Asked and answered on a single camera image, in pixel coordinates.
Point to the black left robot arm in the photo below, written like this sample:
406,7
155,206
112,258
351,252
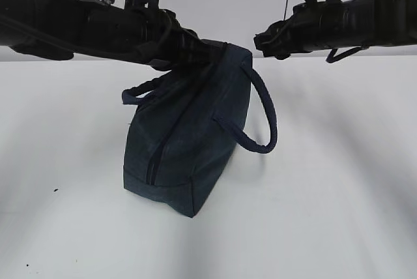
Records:
58,29

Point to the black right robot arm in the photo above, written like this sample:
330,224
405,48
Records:
342,28

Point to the dark blue lunch bag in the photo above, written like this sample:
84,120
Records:
187,124

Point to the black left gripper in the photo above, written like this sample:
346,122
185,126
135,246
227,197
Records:
162,43

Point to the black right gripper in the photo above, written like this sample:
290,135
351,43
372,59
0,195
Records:
299,33

